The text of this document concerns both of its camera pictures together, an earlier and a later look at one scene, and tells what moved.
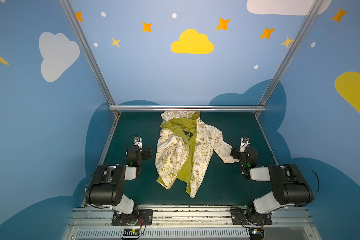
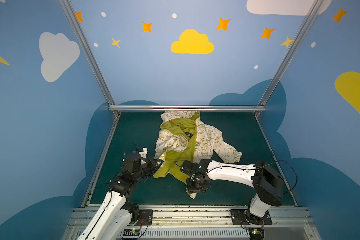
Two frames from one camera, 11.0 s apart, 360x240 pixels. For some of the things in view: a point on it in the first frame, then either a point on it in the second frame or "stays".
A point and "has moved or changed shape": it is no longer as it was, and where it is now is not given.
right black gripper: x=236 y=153 → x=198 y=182
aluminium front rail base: x=95 y=223 stays
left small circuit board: x=131 y=232 stays
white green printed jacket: x=183 y=146 has moved or changed shape
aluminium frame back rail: x=187 y=108 stays
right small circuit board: x=256 y=233 stays
